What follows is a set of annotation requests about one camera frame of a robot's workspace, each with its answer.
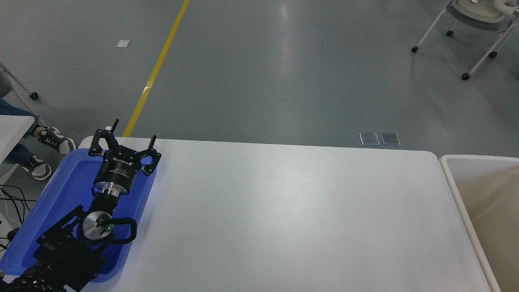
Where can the chair legs with caster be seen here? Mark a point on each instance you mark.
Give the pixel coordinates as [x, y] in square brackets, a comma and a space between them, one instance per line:
[33, 95]

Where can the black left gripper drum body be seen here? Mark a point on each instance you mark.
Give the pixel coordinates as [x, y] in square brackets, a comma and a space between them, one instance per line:
[117, 170]

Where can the seated person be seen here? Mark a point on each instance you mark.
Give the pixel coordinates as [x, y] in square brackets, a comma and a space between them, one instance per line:
[54, 140]

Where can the blue plastic tray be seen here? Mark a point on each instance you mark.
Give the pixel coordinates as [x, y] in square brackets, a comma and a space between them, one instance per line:
[69, 182]

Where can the white side table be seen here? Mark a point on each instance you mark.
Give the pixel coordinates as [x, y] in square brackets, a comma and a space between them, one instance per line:
[12, 129]

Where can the metal floor plate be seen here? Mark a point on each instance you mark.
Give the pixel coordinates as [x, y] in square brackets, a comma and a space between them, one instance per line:
[390, 139]
[369, 139]

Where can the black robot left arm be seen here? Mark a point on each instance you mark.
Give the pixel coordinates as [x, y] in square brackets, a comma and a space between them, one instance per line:
[61, 251]

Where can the white wheeled chair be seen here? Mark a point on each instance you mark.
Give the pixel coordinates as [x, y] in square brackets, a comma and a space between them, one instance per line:
[478, 10]

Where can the large pale dustbin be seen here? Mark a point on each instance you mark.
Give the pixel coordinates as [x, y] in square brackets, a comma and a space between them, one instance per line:
[490, 211]

